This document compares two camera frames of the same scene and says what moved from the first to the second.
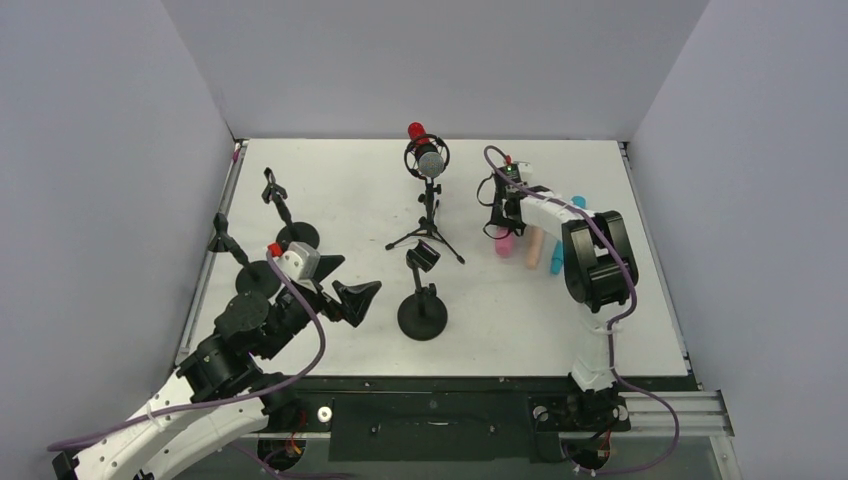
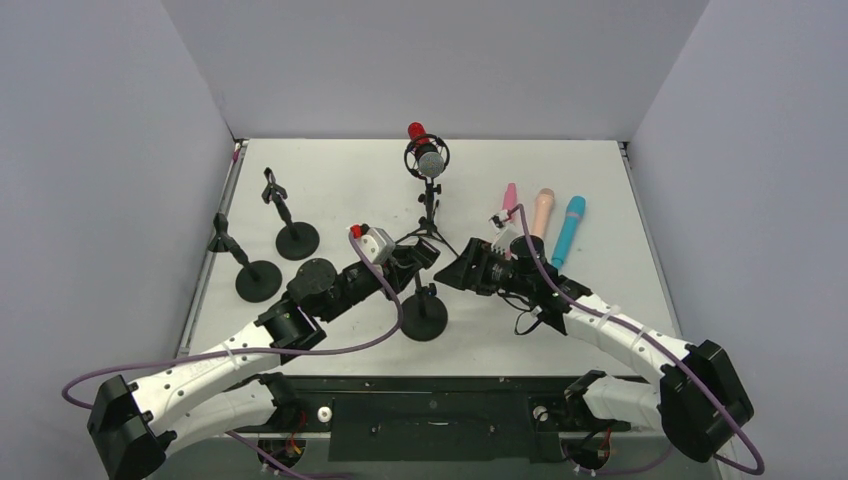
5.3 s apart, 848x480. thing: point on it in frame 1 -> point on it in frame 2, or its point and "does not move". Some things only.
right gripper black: x=502 y=204 -> x=477 y=264
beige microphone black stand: x=255 y=277 does not move
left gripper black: x=355 y=299 -> x=398 y=269
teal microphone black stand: x=291 y=232 does not move
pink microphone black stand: x=422 y=315 does not move
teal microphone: x=557 y=259 does not move
